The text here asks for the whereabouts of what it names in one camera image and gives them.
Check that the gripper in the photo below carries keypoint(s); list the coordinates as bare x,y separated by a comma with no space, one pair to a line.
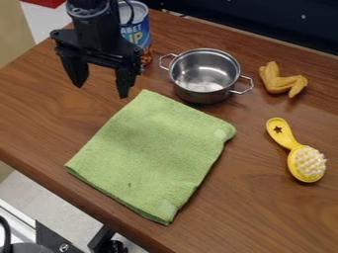
97,39

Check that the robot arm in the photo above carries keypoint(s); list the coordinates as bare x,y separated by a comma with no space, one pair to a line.
91,7

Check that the silver pot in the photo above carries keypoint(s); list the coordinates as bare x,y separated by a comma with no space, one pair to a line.
205,75

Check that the yellow brush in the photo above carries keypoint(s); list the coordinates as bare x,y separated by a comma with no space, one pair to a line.
303,158

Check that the blue can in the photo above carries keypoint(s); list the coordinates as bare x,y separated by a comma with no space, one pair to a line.
137,30

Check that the green cloth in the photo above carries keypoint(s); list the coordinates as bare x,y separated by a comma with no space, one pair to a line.
152,154

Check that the yellow toy chicken wings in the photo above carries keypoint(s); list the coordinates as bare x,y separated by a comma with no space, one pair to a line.
281,81

